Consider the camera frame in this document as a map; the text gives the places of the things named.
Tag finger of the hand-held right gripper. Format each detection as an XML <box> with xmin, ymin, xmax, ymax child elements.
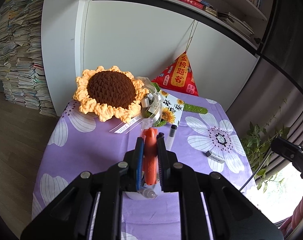
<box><xmin>271</xmin><ymin>136</ymin><xmax>303</xmax><ymax>162</ymax></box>

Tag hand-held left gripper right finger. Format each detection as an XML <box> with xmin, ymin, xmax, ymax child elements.
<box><xmin>157</xmin><ymin>133</ymin><xmax>284</xmax><ymax>240</ymax></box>

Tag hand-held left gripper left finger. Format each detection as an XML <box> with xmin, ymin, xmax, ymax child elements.
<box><xmin>21</xmin><ymin>137</ymin><xmax>144</xmax><ymax>240</ymax></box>

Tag translucent white cup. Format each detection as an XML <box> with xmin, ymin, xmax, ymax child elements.
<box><xmin>123</xmin><ymin>185</ymin><xmax>180</xmax><ymax>202</ymax></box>

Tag green leafy plant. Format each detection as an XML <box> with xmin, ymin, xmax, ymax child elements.
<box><xmin>241</xmin><ymin>97</ymin><xmax>291</xmax><ymax>193</ymax></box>

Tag black capped white marker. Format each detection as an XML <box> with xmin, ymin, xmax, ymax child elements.
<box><xmin>166</xmin><ymin>124</ymin><xmax>177</xmax><ymax>151</ymax></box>

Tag white label strip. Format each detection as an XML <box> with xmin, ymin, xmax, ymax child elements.
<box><xmin>112</xmin><ymin>113</ymin><xmax>145</xmax><ymax>135</ymax></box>

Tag purple floral tablecloth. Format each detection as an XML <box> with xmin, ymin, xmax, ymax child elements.
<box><xmin>31</xmin><ymin>88</ymin><xmax>257</xmax><ymax>240</ymax></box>

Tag white eraser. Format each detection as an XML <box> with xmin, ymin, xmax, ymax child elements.
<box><xmin>205</xmin><ymin>150</ymin><xmax>225</xmax><ymax>165</ymax></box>

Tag sunflower print card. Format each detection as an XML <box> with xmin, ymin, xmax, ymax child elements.
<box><xmin>161</xmin><ymin>93</ymin><xmax>186</xmax><ymax>126</ymax></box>

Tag silver ribbon bow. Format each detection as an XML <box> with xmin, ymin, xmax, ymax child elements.
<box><xmin>140</xmin><ymin>89</ymin><xmax>167</xmax><ymax>126</ymax></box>

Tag crochet sunflower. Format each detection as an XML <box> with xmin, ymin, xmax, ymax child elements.
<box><xmin>73</xmin><ymin>66</ymin><xmax>208</xmax><ymax>127</ymax></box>

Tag red pyramid ornament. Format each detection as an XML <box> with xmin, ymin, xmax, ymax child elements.
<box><xmin>151</xmin><ymin>51</ymin><xmax>200</xmax><ymax>97</ymax></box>

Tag dark glass door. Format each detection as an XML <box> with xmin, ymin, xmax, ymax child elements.
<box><xmin>256</xmin><ymin>0</ymin><xmax>303</xmax><ymax>100</ymax></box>

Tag white cabinet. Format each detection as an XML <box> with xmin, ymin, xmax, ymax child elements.
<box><xmin>41</xmin><ymin>0</ymin><xmax>260</xmax><ymax>117</ymax></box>

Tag stack of thin booklets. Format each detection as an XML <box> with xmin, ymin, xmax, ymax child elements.
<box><xmin>217</xmin><ymin>11</ymin><xmax>255</xmax><ymax>40</ymax></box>

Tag tall pile of papers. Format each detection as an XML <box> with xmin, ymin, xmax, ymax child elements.
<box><xmin>0</xmin><ymin>0</ymin><xmax>57</xmax><ymax>118</ymax></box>

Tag grey cable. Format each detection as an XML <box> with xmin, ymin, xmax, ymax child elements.
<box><xmin>238</xmin><ymin>152</ymin><xmax>275</xmax><ymax>193</ymax></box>

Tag ornament hanging string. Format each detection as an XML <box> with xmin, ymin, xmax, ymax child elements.
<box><xmin>185</xmin><ymin>19</ymin><xmax>198</xmax><ymax>53</ymax></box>

